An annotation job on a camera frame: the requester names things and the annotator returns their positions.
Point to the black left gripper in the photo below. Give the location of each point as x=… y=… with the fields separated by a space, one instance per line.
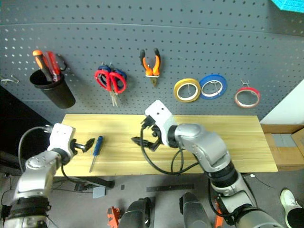
x=75 y=144

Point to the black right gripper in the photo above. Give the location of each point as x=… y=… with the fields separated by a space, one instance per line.
x=152 y=127

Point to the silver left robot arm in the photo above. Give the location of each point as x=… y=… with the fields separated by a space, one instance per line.
x=35 y=175

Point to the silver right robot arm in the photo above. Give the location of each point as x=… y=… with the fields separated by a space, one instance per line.
x=209 y=152

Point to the yellow tape roll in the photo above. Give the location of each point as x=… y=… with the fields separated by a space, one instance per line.
x=177 y=91

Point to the blue tape roll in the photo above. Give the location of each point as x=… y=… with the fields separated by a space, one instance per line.
x=223 y=82

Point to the grey metal pegboard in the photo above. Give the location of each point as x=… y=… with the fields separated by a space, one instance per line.
x=166 y=35

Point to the red tape roll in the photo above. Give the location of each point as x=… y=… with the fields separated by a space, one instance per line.
x=247 y=90

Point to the black table leg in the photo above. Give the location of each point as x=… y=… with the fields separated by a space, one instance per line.
x=95 y=181

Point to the grey square pad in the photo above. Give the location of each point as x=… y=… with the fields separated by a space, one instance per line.
x=98 y=192

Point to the black flat strip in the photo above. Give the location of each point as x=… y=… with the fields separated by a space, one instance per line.
x=169 y=188

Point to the black cup holder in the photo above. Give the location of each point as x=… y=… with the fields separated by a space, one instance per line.
x=58 y=93

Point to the dark rounded shape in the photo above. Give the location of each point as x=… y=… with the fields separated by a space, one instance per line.
x=193 y=211
x=136 y=213

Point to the orange and black pliers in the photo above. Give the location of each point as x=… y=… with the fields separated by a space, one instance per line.
x=155 y=65

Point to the orange and black screwdriver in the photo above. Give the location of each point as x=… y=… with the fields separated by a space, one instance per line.
x=42 y=64

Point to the silver metal peg hook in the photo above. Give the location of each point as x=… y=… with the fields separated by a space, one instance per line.
x=245 y=83
x=10 y=80

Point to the brown cardboard box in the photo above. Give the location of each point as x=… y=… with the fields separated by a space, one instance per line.
x=287 y=152

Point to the white panel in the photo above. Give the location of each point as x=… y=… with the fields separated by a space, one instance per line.
x=288 y=107

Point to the white shoe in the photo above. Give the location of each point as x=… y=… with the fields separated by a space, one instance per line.
x=288 y=199

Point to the teal foam block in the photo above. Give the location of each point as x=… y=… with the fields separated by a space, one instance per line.
x=289 y=4

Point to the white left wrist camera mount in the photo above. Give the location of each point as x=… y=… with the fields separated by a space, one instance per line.
x=59 y=137

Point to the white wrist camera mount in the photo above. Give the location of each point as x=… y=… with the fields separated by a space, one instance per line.
x=159 y=114
x=59 y=137

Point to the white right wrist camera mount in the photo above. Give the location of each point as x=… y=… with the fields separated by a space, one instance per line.
x=159 y=114

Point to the orange bracket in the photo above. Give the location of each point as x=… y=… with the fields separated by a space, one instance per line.
x=113 y=215

